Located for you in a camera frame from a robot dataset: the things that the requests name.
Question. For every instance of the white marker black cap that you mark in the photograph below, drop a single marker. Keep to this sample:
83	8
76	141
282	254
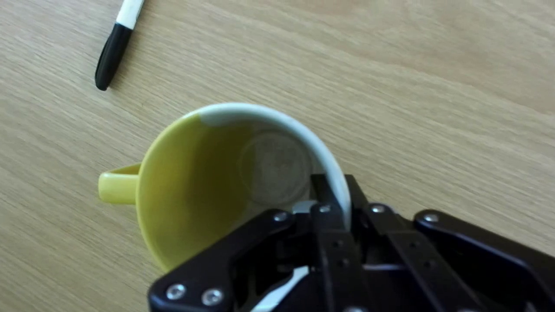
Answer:
112	53

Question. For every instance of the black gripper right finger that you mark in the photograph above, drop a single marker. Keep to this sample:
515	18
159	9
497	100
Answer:
451	261

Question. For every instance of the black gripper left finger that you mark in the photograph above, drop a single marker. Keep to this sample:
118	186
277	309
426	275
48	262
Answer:
242	271

